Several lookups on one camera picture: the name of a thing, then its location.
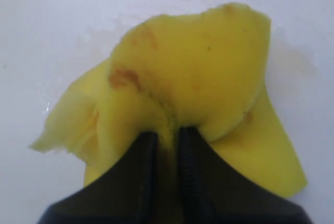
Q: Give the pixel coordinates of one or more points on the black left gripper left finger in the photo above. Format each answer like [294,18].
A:
[124,194]

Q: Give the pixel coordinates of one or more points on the yellow sponge block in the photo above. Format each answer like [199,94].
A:
[204,70]

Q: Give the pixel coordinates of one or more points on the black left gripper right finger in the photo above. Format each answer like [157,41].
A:
[213,192]

